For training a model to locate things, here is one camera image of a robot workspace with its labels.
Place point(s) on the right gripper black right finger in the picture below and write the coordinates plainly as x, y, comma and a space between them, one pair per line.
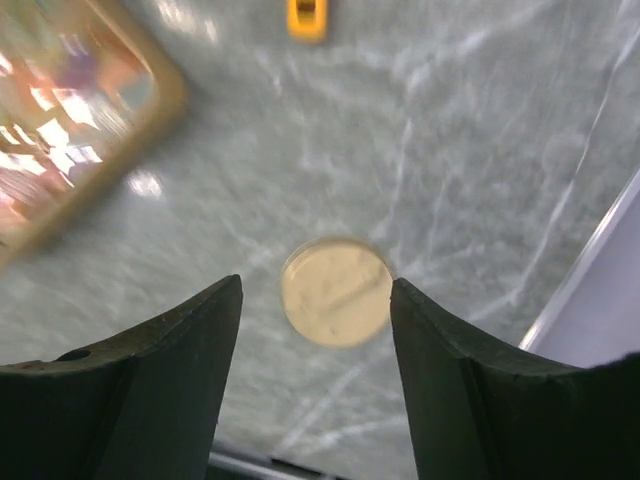
480, 408

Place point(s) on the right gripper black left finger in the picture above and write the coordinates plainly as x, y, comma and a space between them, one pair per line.
142, 404

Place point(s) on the yellow plastic scoop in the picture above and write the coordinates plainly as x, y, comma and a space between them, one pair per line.
307, 20

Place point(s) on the yellow tin of popsicle candies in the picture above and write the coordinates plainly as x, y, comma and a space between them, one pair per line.
84, 87

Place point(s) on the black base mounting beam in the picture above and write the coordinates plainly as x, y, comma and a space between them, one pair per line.
230, 465

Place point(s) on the round wooden jar lid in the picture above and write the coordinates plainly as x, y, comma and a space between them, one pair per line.
335, 291

